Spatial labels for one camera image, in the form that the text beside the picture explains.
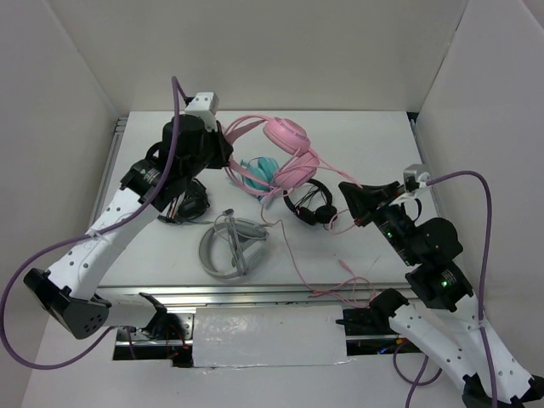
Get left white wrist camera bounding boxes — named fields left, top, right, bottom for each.
left=184, top=92, right=219, bottom=131

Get aluminium rail frame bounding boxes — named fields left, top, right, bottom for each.
left=97, top=110, right=443, bottom=366

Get large pink headphones with cable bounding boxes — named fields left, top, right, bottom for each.
left=223, top=114, right=379, bottom=314

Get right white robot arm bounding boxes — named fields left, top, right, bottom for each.
left=339, top=182, right=543, bottom=407

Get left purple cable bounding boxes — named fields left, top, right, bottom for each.
left=0, top=76, right=188, bottom=371

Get grey white headphones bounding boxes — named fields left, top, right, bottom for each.
left=198, top=208, right=269, bottom=280

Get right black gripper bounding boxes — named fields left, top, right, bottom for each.
left=338, top=178, right=420, bottom=264

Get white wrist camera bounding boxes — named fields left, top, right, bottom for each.
left=184, top=92, right=219, bottom=131
left=399, top=164, right=431, bottom=201

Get black on-ear headphones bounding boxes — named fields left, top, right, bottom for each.
left=282, top=178, right=339, bottom=226

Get white tape sheet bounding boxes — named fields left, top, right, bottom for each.
left=192, top=305, right=349, bottom=368

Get teal white headphones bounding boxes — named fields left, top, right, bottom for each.
left=225, top=156, right=280, bottom=201

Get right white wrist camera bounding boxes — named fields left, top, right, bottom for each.
left=399, top=164, right=431, bottom=201

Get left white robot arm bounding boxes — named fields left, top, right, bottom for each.
left=24, top=114, right=233, bottom=339

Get black gaming headset with mic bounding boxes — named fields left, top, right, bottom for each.
left=158, top=178, right=210, bottom=224

